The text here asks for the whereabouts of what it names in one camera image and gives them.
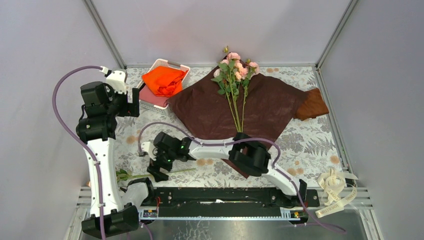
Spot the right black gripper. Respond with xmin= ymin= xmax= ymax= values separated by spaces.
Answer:
xmin=147 ymin=145 xmax=177 ymax=183

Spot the pink fake flower bunch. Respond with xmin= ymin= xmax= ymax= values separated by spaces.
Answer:
xmin=211 ymin=46 xmax=260 ymax=133

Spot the dark red wrapping paper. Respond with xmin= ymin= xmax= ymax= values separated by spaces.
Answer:
xmin=165 ymin=58 xmax=309 ymax=180

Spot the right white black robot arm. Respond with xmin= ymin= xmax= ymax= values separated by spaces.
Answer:
xmin=139 ymin=132 xmax=307 ymax=206

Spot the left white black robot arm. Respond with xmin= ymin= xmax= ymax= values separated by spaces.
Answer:
xmin=75 ymin=81 xmax=155 ymax=240

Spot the pink paper sheet in basket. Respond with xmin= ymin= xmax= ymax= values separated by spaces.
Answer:
xmin=139 ymin=84 xmax=169 ymax=108

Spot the orange folded cloth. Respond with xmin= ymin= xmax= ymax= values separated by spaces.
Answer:
xmin=141 ymin=66 xmax=187 ymax=98

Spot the brown folded cloth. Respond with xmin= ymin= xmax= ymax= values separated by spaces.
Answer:
xmin=294 ymin=88 xmax=330 ymax=121

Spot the cream printed ribbon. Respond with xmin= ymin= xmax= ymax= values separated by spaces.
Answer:
xmin=315 ymin=167 xmax=358 ymax=218

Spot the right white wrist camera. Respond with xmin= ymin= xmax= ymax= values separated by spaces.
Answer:
xmin=138 ymin=141 xmax=158 ymax=161

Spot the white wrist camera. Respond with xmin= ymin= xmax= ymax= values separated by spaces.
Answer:
xmin=105 ymin=69 xmax=127 ymax=94
xmin=138 ymin=141 xmax=158 ymax=161

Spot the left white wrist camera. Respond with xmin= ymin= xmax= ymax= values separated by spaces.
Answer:
xmin=105 ymin=69 xmax=127 ymax=94

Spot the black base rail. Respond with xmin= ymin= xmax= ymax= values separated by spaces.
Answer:
xmin=138 ymin=187 xmax=320 ymax=221

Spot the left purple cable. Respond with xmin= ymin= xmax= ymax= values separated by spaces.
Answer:
xmin=51 ymin=65 xmax=153 ymax=240

